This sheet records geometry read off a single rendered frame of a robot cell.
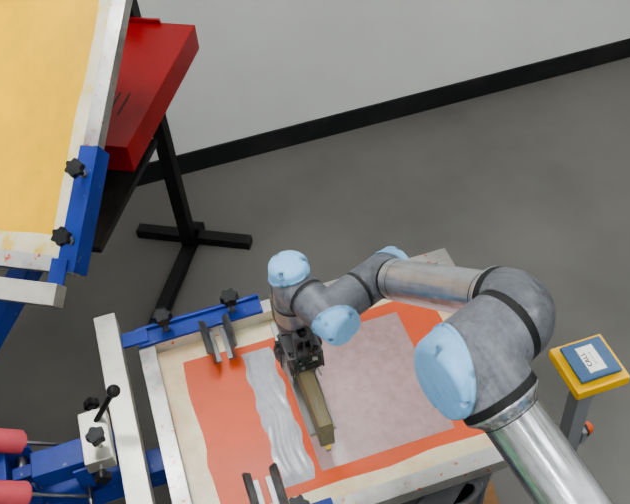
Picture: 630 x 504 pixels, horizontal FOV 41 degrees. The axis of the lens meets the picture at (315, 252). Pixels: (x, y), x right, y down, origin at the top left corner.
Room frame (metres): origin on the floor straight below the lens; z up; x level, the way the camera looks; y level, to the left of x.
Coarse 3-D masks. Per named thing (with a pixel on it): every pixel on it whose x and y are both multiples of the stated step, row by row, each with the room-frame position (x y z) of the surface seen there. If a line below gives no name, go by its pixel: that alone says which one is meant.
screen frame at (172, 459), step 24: (264, 312) 1.29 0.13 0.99; (192, 336) 1.25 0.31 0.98; (144, 360) 1.18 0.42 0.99; (168, 408) 1.05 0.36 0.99; (168, 432) 0.99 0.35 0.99; (168, 456) 0.93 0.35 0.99; (480, 456) 0.85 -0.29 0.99; (168, 480) 0.87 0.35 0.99; (408, 480) 0.82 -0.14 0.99; (432, 480) 0.81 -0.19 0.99; (456, 480) 0.81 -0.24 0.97
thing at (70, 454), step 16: (112, 432) 0.97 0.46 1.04; (48, 448) 0.95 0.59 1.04; (64, 448) 0.94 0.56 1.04; (80, 448) 0.94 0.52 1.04; (32, 464) 0.91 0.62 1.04; (48, 464) 0.91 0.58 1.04; (64, 464) 0.90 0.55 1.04; (80, 464) 0.90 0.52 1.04; (48, 480) 0.89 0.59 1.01; (64, 480) 0.89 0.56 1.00
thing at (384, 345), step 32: (384, 320) 1.25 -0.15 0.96; (416, 320) 1.24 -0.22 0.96; (224, 352) 1.21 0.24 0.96; (352, 352) 1.17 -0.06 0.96; (384, 352) 1.16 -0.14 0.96; (192, 384) 1.13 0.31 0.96; (224, 384) 1.12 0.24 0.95; (288, 384) 1.10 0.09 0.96; (320, 384) 1.09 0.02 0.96; (352, 384) 1.08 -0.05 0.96; (224, 416) 1.03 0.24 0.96; (256, 416) 1.02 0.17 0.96
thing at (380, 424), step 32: (384, 384) 1.07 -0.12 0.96; (416, 384) 1.06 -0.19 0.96; (352, 416) 1.00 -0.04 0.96; (384, 416) 0.99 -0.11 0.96; (416, 416) 0.98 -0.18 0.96; (224, 448) 0.95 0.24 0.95; (256, 448) 0.94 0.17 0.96; (320, 448) 0.93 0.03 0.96; (352, 448) 0.92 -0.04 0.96; (384, 448) 0.91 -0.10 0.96; (416, 448) 0.90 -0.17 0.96; (224, 480) 0.88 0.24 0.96; (320, 480) 0.85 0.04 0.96
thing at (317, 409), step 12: (276, 324) 1.17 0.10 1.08; (312, 372) 1.00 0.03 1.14; (300, 384) 0.99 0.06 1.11; (312, 384) 0.97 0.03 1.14; (312, 396) 0.94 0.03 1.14; (312, 408) 0.91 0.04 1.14; (324, 408) 0.91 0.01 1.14; (312, 420) 0.92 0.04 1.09; (324, 420) 0.88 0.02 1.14; (324, 432) 0.87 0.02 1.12; (324, 444) 0.87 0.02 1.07
